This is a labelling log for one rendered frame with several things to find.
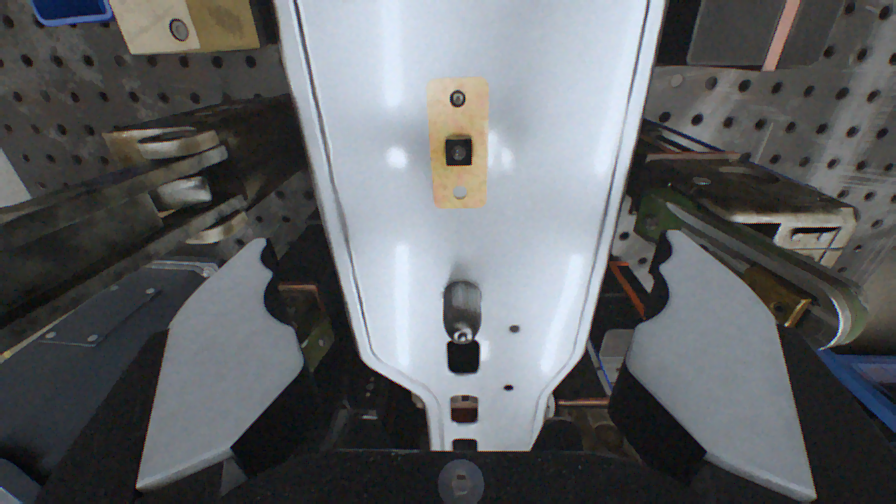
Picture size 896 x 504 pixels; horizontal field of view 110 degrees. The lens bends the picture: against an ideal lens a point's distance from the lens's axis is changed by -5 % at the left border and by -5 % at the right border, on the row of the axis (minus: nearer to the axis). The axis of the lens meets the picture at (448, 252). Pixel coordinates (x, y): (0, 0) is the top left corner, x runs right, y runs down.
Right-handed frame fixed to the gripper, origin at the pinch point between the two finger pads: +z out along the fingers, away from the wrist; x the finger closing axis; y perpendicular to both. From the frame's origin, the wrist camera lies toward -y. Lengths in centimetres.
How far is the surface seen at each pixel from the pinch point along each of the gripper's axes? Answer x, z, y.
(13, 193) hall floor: -193, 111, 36
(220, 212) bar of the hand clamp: -13.1, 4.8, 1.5
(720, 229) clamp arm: 15.1, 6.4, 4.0
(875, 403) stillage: 171, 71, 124
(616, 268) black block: 18.0, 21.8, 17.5
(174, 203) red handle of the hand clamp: -14.5, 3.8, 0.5
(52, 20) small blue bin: -47, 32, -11
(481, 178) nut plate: 1.4, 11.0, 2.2
